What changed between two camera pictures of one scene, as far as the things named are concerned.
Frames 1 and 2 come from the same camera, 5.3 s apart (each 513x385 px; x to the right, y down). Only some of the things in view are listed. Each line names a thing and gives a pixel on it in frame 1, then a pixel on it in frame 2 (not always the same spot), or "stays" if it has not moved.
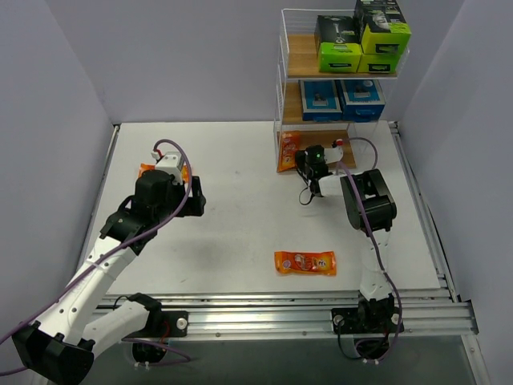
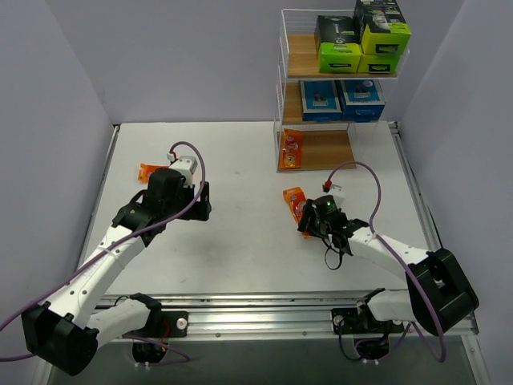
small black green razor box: (385, 29) stays
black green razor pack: (337, 40) stays
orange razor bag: (305, 263) -> (295, 198)
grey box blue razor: (362, 100) stays
